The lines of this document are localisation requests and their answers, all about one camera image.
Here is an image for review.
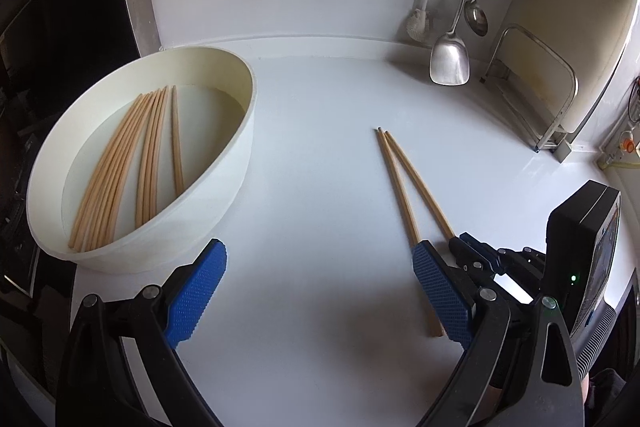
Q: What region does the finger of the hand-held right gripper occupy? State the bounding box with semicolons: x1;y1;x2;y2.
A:
460;232;546;300
448;237;531;303

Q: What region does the metal spatula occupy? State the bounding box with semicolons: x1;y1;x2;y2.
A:
429;0;482;86

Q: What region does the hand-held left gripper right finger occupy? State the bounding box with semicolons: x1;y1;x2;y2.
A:
412;241;586;427

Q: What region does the white round basin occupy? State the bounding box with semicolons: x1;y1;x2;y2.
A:
26;47;258;277

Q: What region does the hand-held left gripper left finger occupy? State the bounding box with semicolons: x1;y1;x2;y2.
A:
55;238;228;427

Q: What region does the bundle of wooden chopsticks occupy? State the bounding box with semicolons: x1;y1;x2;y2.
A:
67;85;185;254

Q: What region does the wall socket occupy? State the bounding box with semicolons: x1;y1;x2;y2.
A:
597;127;640;170

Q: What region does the cream cutting board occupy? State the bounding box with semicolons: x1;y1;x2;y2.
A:
500;0;640;142

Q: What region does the metal wire rack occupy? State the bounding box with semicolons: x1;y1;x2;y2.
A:
480;23;580;162

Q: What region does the wooden chopstick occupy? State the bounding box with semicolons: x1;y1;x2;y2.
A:
383;131;457;239
375;127;447;339

